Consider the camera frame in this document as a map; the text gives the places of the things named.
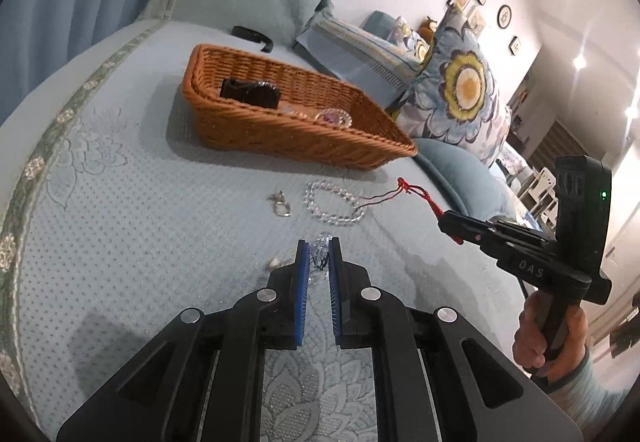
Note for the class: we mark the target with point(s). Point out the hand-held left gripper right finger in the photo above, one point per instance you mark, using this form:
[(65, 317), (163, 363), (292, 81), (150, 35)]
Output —
[(335, 292)]

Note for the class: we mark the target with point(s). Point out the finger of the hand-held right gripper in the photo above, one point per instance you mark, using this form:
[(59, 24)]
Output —
[(470, 229)]

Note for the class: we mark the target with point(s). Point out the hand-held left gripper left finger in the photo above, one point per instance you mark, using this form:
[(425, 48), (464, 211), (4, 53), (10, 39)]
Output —
[(300, 292)]

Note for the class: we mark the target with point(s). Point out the brown wicker basket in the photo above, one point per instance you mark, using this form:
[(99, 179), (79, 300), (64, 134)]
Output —
[(280, 141)]

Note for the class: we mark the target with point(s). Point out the person's right forearm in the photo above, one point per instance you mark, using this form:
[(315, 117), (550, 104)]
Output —
[(595, 402)]

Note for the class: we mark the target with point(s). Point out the person's right hand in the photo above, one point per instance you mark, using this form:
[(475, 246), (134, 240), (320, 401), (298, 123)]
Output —
[(525, 337)]

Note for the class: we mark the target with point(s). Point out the white shelf unit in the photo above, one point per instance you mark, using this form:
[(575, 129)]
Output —
[(537, 194)]

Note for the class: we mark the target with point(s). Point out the blue bolster cushion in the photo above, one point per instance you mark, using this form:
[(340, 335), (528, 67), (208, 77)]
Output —
[(465, 171)]

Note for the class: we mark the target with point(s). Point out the silver keys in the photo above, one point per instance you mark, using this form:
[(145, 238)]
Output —
[(281, 208)]

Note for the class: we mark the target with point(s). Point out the pale floral pillow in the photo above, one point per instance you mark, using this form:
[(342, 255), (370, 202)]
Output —
[(500, 131)]

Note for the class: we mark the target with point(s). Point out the large floral pillow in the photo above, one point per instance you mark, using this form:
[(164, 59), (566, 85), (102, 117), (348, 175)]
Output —
[(465, 81)]

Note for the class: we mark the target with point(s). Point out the small floral pillow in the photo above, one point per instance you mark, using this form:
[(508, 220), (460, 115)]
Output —
[(407, 36)]

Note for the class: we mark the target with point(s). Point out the teal square cushion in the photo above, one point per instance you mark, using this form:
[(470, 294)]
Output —
[(377, 24)]

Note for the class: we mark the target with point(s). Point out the tiny dark picture frame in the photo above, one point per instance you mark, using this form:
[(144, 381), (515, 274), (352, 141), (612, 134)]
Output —
[(514, 44)]

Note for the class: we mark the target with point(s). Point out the white butterfly picture frame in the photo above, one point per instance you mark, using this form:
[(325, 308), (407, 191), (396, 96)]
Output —
[(476, 19)]

